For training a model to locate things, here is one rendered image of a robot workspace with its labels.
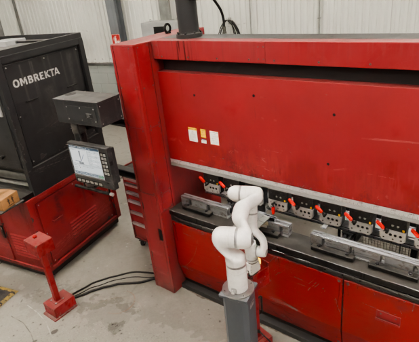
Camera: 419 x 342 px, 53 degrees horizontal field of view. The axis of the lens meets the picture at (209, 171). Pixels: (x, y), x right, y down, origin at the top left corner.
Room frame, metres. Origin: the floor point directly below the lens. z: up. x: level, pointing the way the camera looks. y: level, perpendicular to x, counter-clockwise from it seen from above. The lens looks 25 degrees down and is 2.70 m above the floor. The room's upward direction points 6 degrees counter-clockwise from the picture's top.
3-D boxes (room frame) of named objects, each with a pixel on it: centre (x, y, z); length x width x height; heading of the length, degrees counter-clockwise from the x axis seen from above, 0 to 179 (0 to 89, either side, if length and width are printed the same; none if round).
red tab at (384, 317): (2.00, -1.04, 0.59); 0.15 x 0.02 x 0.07; 50
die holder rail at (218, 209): (3.13, 0.06, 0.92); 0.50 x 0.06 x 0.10; 50
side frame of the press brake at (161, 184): (3.54, 0.28, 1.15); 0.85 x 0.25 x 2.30; 140
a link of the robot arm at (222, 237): (1.97, -0.06, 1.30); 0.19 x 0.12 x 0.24; 72
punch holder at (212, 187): (3.05, -0.03, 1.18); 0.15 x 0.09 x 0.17; 50
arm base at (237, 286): (1.96, -0.09, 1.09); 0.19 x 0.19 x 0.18
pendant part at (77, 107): (3.23, 0.90, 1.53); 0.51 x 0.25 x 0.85; 55
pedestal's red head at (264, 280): (2.41, -0.22, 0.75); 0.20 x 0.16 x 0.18; 36
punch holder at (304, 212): (2.54, -0.64, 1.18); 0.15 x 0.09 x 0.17; 50
